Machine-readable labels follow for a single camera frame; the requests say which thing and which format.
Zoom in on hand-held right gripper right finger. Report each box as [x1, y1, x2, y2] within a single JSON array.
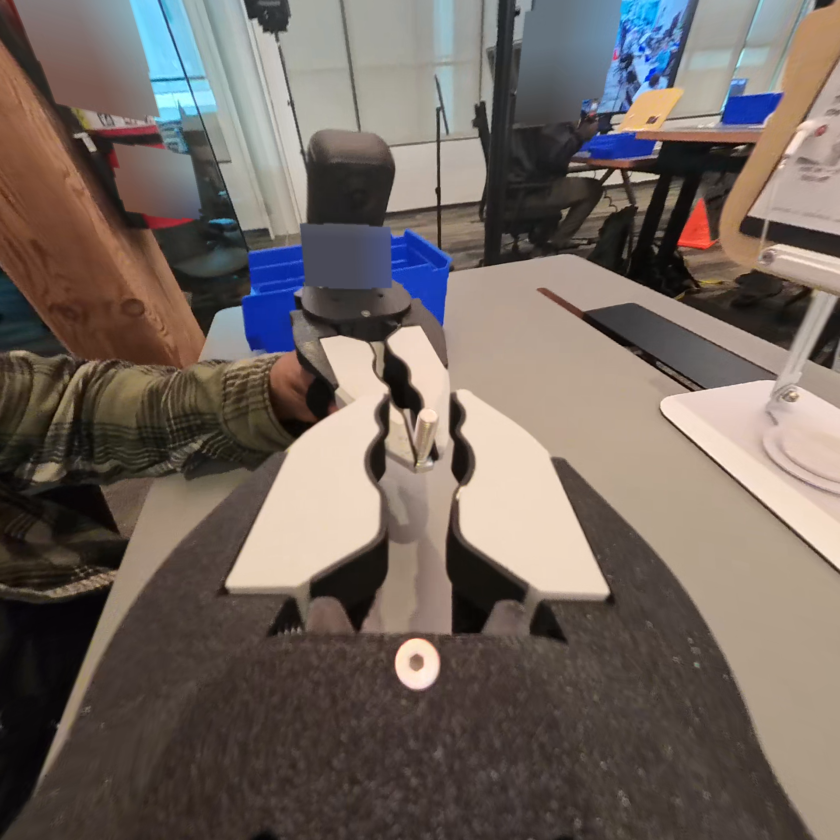
[[448, 388, 613, 636]]

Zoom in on person's plaid shirt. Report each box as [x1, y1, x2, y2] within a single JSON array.
[[0, 469, 129, 601]]

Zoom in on black office chair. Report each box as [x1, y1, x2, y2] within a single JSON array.
[[474, 101, 565, 253]]

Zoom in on black backpack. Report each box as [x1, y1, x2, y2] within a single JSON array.
[[591, 205, 641, 273]]

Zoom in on person's dark trousers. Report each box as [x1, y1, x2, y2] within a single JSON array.
[[0, 581, 122, 821]]

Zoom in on black desk mat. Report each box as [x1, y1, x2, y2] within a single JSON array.
[[584, 303, 778, 391]]

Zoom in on person's left hand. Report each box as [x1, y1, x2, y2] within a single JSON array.
[[272, 354, 341, 434]]

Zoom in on manila envelope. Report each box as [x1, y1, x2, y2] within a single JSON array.
[[617, 87, 685, 132]]

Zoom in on wooden office desk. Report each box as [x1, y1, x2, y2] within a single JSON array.
[[571, 128, 785, 277]]

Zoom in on wooden post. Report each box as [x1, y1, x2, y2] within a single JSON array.
[[0, 36, 206, 368]]

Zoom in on black light stand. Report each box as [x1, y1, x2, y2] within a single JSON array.
[[244, 0, 309, 158]]

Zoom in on thin black tripod stand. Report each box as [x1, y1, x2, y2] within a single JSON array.
[[432, 74, 454, 245]]

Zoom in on black stand pole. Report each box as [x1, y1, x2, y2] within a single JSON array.
[[487, 0, 521, 263]]

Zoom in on clear tablet stand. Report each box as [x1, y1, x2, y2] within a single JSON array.
[[755, 241, 840, 494]]

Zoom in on orange traffic cone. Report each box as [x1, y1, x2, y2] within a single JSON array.
[[678, 197, 718, 250]]

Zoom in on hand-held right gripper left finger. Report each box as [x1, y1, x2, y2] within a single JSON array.
[[224, 392, 391, 634]]

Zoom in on large display screen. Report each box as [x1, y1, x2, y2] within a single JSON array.
[[600, 0, 700, 116]]

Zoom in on person's left forearm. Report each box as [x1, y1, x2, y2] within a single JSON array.
[[0, 351, 296, 483]]

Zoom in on blue plastic bin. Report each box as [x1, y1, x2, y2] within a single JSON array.
[[243, 228, 454, 355], [583, 133, 657, 161], [722, 92, 785, 127]]

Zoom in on silver bolt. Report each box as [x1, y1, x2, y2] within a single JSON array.
[[412, 408, 439, 473]]

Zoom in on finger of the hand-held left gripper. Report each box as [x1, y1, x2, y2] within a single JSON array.
[[386, 327, 452, 468], [320, 335, 391, 404]]

